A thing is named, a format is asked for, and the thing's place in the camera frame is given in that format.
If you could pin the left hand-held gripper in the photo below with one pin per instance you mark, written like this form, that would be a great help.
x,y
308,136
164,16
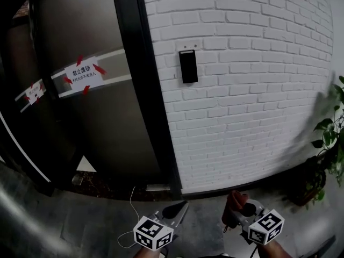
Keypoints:
x,y
153,235

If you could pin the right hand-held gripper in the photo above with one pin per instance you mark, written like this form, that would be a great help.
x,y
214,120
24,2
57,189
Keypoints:
x,y
266,228

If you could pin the dark red cloth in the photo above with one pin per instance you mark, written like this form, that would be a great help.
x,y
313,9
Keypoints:
x,y
231,206

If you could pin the black wall access panel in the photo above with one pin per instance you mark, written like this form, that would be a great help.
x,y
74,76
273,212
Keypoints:
x,y
188,67

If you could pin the person's right forearm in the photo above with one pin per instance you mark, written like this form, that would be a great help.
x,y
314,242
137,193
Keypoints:
x,y
274,251

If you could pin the person's left forearm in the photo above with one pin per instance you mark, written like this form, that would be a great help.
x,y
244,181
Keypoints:
x,y
147,253

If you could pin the metal door threshold strip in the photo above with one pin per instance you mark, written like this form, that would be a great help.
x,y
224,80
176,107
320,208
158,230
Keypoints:
x,y
158,187

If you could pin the potted green plant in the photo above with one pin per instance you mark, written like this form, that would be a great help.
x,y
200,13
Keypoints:
x,y
322,154

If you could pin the white triangular floor paper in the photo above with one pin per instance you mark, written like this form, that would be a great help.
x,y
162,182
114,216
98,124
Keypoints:
x,y
85,166

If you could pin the small grey floor block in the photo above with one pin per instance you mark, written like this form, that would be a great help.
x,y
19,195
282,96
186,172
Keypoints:
x,y
77,179

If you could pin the frosted glass door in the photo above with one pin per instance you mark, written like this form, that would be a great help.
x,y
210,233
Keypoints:
x,y
107,122

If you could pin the large red-taped paper sign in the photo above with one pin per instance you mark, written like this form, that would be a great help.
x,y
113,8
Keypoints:
x,y
84,75

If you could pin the dark glass door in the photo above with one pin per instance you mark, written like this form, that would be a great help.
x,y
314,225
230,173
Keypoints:
x,y
21,144

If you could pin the small red-taped paper sign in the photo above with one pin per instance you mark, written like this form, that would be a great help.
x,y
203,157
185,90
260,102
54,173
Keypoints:
x,y
34,93

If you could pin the black door frame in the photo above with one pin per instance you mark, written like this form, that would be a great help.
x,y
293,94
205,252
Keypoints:
x,y
153,90

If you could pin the white wall mounting plate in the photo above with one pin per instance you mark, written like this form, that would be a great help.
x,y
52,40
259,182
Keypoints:
x,y
188,45

